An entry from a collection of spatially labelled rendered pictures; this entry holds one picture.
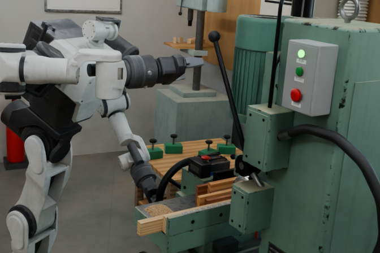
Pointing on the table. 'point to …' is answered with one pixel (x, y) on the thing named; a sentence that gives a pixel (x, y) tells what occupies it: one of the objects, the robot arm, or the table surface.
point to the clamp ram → (223, 174)
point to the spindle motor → (251, 59)
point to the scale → (206, 208)
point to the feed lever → (244, 168)
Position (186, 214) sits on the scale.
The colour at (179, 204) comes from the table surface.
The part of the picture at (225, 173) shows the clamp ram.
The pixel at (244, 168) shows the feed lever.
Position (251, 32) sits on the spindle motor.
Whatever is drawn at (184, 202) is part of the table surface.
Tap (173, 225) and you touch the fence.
